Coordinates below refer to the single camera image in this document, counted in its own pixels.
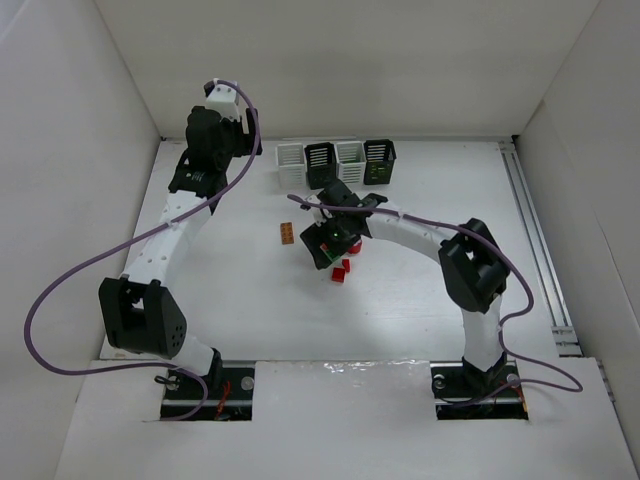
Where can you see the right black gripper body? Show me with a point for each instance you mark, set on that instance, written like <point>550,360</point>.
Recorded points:
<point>320,245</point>

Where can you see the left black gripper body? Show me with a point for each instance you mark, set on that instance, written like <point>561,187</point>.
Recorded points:
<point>251,132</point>

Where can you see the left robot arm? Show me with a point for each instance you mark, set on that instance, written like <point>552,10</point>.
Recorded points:
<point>139,311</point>

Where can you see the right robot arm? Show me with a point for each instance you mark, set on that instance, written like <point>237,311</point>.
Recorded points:
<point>474,276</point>

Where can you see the red flower lego piece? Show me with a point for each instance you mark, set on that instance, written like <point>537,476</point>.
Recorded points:
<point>355,248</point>

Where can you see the dark green lego brick upper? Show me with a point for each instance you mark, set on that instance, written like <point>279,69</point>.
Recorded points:
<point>332,256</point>

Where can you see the red square lego brick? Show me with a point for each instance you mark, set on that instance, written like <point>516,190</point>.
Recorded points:
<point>338,275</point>

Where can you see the white slotted bin far left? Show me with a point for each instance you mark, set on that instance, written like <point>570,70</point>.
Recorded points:
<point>291,165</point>

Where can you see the white slotted bin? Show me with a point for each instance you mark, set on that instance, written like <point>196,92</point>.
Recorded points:
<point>351,162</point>
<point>291,165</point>

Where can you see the orange flat lego plate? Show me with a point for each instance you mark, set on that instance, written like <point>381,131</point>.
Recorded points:
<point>287,233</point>

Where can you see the white slotted bin centre right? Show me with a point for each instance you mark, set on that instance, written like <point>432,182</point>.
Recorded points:
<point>351,162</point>

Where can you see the black slotted bin centre left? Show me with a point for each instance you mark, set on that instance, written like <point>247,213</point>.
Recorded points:
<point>321,164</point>

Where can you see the black slotted bin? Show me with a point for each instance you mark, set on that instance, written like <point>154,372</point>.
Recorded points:
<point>380,156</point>
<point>321,164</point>

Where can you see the black slotted bin far right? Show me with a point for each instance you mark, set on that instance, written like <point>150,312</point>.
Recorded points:
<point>380,156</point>

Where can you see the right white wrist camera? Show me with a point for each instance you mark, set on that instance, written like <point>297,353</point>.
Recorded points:
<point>312,204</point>

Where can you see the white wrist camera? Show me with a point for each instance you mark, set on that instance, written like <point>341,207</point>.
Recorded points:
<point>222,99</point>
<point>312,204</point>

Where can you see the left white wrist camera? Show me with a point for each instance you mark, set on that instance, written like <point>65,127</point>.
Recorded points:
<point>222,99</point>

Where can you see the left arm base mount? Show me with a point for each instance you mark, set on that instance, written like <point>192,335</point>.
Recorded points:
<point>230,401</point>

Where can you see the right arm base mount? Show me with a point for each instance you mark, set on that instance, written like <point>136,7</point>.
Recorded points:
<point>457,399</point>

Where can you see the aluminium rail right side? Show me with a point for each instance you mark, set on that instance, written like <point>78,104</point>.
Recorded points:
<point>563,332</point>

